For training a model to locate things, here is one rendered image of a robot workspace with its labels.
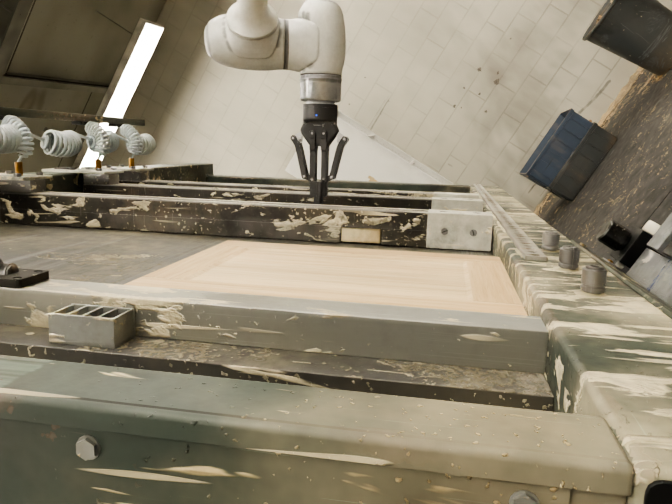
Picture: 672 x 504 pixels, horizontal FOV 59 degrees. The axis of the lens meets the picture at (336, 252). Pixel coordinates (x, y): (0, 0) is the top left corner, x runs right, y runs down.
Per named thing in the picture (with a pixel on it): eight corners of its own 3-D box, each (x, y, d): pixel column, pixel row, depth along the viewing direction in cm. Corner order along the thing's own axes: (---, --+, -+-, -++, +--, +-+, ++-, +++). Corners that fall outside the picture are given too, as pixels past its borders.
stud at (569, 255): (580, 271, 75) (582, 248, 74) (559, 270, 75) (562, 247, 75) (576, 267, 77) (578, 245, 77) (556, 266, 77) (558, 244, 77)
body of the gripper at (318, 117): (342, 104, 132) (341, 147, 133) (305, 104, 133) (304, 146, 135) (336, 102, 124) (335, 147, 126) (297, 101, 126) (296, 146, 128)
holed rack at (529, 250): (547, 261, 81) (547, 257, 81) (524, 259, 82) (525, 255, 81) (480, 185, 241) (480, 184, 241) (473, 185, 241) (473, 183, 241)
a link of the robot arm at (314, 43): (341, 79, 134) (282, 77, 132) (343, 6, 131) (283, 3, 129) (348, 73, 123) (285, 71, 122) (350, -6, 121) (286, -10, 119)
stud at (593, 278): (607, 296, 62) (610, 269, 62) (582, 295, 63) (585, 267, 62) (601, 291, 64) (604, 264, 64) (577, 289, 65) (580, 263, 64)
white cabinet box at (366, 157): (547, 252, 447) (321, 106, 459) (501, 312, 463) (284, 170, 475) (537, 237, 505) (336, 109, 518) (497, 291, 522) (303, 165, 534)
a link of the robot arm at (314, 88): (305, 78, 133) (305, 106, 134) (295, 73, 124) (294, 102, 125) (345, 78, 131) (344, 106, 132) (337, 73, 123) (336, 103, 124)
